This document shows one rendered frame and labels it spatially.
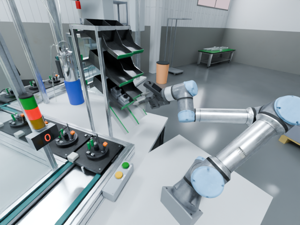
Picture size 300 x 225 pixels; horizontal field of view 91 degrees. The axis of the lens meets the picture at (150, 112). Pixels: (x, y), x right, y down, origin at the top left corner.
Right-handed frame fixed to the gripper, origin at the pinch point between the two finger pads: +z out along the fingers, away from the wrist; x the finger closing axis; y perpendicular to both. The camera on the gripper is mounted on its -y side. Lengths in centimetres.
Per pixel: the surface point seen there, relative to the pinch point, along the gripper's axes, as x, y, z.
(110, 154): -25.7, 20.0, 20.8
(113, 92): 4.2, -7.2, 19.8
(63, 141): -31, 2, 49
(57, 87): 36, -26, 140
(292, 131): 172, 208, -92
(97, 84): 2.4, -16.6, 26.2
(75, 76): 34, -27, 90
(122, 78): 8.9, -12.2, 9.5
